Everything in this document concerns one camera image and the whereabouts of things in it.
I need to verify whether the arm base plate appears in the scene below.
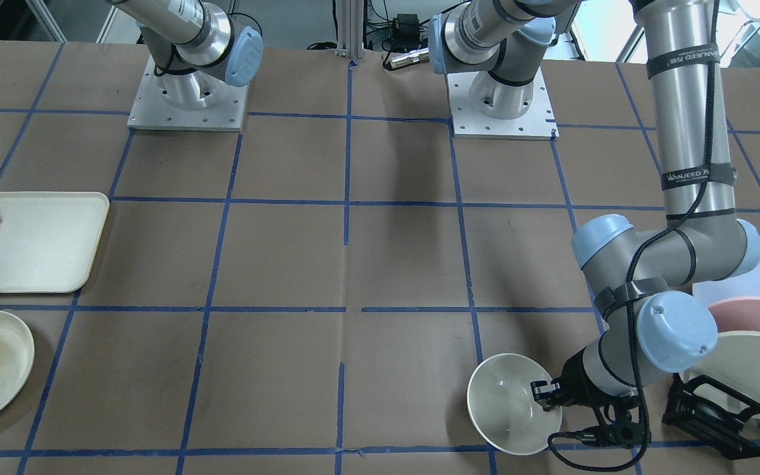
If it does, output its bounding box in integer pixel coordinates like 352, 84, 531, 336
127, 57, 248, 133
446, 70, 560, 141

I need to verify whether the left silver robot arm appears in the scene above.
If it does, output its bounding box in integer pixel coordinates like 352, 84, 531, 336
453, 1, 760, 406

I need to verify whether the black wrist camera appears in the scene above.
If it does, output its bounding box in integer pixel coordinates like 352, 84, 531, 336
578, 408, 651, 450

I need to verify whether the white rectangular tray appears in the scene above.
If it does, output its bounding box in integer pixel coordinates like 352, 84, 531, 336
0, 191, 110, 294

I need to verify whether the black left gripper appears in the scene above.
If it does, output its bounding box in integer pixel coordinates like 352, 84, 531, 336
530, 348, 641, 409

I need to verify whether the white ceramic bowl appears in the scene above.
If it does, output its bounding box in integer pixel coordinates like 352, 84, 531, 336
466, 354, 562, 456

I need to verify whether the black dish rack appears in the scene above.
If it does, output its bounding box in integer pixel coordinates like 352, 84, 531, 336
662, 375, 760, 460

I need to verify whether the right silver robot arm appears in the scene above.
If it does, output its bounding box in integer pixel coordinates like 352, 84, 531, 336
0, 1, 263, 295

